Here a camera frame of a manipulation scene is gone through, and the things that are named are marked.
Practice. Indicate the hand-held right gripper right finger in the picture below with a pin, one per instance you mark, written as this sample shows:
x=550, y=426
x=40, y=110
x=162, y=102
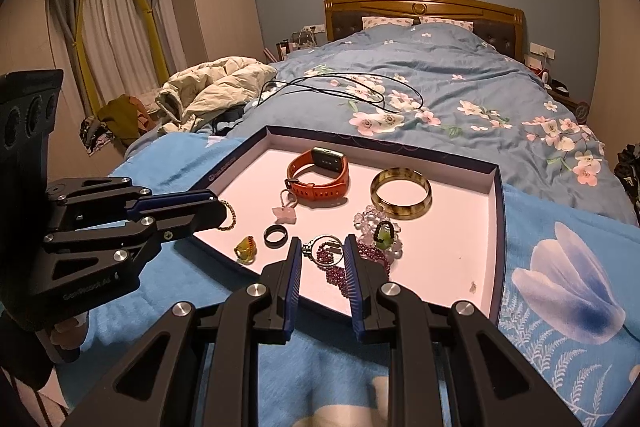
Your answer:
x=353, y=287

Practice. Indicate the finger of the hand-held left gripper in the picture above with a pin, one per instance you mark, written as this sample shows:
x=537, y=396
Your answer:
x=195, y=222
x=170, y=201

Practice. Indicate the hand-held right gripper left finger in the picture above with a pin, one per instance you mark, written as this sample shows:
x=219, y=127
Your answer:
x=295, y=287

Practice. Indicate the pink star pendant charm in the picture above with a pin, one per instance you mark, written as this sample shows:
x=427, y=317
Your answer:
x=284, y=213

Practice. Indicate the dark blue box lid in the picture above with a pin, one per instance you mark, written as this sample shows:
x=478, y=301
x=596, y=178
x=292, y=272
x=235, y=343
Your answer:
x=450, y=232

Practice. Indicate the person's left forearm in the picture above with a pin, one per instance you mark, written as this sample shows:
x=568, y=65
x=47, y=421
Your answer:
x=25, y=367

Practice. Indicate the person's left hand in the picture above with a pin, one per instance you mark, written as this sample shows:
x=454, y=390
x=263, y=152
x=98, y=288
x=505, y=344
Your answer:
x=67, y=329

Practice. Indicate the patterned clothes pile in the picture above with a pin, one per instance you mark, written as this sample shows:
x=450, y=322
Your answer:
x=95, y=134

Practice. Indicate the amber bangle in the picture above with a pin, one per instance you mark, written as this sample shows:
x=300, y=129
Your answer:
x=400, y=213

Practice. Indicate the orange smartwatch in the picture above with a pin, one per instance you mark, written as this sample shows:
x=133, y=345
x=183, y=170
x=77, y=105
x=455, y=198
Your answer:
x=320, y=195

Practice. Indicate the dark blue garment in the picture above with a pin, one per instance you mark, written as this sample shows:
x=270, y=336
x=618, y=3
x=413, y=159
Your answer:
x=225, y=122

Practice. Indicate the olive green garment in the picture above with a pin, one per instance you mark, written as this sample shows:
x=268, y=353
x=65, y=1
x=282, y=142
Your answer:
x=120, y=117

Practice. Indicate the cream down jacket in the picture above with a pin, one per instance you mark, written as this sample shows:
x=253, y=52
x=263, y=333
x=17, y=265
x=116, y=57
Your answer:
x=215, y=87

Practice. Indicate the grey and yellow curtain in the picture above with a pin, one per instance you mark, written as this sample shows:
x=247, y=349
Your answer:
x=150, y=2
x=67, y=27

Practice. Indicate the white sheer curtain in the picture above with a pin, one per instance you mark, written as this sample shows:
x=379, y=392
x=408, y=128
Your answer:
x=112, y=32

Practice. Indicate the bedside clutter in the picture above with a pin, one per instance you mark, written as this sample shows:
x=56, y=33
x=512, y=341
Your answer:
x=295, y=44

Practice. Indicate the blue flower print blanket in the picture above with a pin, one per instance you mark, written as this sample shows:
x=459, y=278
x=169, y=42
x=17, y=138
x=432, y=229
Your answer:
x=550, y=227

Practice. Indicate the blue floral duvet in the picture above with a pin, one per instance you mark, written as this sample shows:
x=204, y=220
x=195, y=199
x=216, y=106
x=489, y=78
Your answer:
x=450, y=72

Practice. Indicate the floral pillow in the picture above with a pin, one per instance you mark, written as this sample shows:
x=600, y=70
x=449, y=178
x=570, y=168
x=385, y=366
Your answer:
x=387, y=22
x=447, y=24

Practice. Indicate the wooden nightstand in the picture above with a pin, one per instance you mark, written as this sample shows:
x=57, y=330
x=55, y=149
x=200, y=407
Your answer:
x=565, y=96

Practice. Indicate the wooden bed headboard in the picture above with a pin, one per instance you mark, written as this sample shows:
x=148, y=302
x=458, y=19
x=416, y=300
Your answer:
x=425, y=6

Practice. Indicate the dark clothing heap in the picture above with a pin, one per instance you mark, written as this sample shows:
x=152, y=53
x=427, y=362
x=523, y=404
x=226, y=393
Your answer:
x=629, y=177

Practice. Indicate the white wall switch panel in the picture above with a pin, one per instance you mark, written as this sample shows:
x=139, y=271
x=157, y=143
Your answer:
x=542, y=50
x=315, y=28

